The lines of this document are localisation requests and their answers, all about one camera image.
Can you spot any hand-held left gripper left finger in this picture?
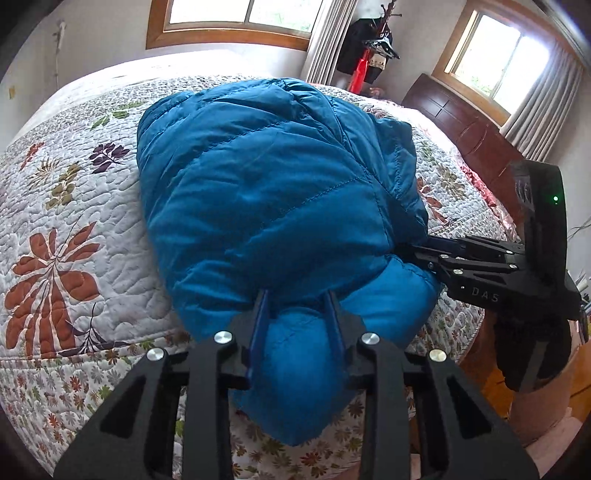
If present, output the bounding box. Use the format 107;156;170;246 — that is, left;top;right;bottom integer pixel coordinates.
54;288;271;480

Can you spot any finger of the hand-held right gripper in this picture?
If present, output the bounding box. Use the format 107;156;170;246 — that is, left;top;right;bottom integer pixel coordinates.
427;237;525;264
406;244;522;283

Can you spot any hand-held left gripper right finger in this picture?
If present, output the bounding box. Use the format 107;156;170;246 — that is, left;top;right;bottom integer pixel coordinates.
323;291;539;480

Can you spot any blue puffer jacket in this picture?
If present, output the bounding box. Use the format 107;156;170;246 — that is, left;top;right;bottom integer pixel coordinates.
136;78;445;446

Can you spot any person's right forearm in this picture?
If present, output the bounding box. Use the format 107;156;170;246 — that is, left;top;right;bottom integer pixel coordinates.
508;355;591;446

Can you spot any person's right hand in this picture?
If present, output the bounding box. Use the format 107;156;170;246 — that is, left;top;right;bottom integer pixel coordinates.
493;318;573;393

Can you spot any pink patterned pillow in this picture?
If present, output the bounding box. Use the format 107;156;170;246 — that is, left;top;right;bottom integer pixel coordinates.
455;152;520;236

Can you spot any dark wooden headboard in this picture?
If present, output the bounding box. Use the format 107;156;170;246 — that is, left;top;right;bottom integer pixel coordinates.
402;74;532;227

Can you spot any grey pleated curtain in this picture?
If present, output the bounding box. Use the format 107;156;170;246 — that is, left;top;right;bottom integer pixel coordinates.
501;44;587;162
300;0;358;86

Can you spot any red hanging garment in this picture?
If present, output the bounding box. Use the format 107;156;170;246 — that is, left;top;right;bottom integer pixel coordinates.
347;48;373;93

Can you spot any floral quilted bedspread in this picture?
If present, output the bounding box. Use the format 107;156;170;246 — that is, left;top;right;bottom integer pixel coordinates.
0;58;513;480

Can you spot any black hanging garment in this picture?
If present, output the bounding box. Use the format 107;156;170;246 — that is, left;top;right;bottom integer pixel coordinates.
336;17;393;75

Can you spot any wooden coat rack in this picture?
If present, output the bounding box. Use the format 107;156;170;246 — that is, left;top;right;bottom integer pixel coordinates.
378;0;399;42

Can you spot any small wooden frame window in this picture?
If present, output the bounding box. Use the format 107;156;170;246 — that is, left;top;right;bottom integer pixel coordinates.
431;0;568;116

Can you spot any large wooden frame window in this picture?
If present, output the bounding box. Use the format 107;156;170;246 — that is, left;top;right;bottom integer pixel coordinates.
147;0;324;51

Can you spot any white wall handset with cord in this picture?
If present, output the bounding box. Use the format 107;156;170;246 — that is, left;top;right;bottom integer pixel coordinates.
52;21;68;81

